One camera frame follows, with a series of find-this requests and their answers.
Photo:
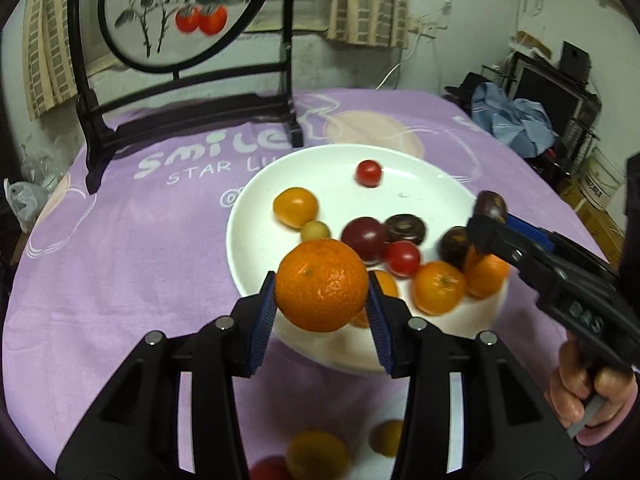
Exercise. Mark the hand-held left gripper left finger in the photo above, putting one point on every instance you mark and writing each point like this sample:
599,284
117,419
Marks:
262,325

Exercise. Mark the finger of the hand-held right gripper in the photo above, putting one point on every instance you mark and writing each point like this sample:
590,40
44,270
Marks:
532,234
500,240

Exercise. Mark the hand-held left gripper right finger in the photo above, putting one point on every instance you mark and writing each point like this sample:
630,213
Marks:
381,330

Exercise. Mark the dark brown fruit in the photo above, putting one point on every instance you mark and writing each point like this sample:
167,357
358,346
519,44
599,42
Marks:
405,228
454,246
491,205

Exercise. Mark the rough mandarin orange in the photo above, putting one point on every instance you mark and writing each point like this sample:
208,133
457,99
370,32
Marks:
439,287
487,277
321,285

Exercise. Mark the red cherry tomato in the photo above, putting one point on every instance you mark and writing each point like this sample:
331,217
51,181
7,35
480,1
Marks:
270,470
401,258
368,173

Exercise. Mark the dark red plum tomato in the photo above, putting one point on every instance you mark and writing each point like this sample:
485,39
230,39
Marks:
365,238

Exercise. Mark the small yellow-green fruit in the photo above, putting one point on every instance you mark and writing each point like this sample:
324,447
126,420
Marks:
315,230
387,437

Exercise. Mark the small smooth orange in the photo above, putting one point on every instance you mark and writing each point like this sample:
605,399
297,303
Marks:
295,206

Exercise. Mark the white oval plate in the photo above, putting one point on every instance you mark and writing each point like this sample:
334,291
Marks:
310,170

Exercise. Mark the person's right hand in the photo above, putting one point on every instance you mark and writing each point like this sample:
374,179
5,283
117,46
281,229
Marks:
567,385

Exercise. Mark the white bucket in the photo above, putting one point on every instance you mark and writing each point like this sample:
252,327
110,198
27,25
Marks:
602,177

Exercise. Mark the black metal rack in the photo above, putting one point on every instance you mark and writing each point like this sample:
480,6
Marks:
582,140

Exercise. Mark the blue cloth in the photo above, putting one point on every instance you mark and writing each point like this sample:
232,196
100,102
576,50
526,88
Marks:
520,120

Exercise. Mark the purple printed tablecloth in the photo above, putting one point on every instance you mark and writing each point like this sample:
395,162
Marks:
150,260

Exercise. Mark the yellow orange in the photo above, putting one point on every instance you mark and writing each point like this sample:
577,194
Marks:
317,455

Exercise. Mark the black monitor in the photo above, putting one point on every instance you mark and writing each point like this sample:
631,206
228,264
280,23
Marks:
547,92

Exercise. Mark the black hat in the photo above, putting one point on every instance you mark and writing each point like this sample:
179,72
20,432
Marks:
462,90

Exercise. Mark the black speaker box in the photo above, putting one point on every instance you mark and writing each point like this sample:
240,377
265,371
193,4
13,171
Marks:
575,60

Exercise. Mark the cardboard box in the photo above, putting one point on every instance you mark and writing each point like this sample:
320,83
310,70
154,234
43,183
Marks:
532,45

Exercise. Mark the white plastic bag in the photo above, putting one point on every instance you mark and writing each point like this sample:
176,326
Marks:
25,205

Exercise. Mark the beige checked curtain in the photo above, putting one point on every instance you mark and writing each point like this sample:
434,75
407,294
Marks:
47,50
370,5

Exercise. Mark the black framed painted table screen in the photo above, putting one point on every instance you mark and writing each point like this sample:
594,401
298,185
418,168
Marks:
150,10

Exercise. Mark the white wall socket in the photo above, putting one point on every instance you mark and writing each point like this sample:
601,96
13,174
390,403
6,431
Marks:
427,30

